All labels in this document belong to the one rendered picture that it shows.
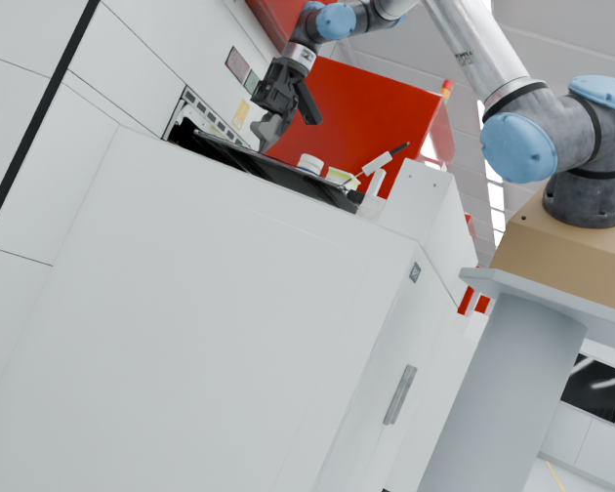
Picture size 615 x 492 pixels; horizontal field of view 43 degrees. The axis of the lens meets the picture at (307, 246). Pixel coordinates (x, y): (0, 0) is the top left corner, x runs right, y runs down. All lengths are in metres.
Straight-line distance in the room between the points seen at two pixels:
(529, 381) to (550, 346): 0.07
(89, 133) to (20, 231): 0.22
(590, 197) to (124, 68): 0.86
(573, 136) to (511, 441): 0.50
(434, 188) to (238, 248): 0.36
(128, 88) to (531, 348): 0.87
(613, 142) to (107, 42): 0.87
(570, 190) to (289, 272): 0.50
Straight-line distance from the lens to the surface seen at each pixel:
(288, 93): 1.81
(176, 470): 1.42
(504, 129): 1.25
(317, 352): 1.34
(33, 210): 1.46
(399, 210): 1.41
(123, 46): 1.52
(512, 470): 1.37
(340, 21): 1.75
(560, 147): 1.26
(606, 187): 1.39
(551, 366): 1.36
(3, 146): 1.44
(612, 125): 1.33
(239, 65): 1.92
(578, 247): 1.36
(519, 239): 1.39
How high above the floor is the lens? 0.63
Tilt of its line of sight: 5 degrees up
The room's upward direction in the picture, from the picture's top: 24 degrees clockwise
